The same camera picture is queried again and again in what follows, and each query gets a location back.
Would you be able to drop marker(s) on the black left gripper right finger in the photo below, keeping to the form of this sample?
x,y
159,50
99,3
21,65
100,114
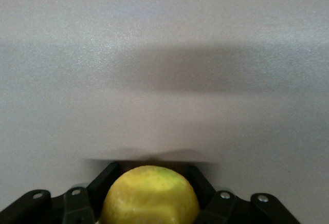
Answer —
x,y
226,208

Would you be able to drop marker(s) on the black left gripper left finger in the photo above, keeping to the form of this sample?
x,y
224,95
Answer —
x,y
77,203

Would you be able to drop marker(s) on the yellow lemon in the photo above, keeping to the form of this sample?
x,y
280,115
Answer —
x,y
151,198

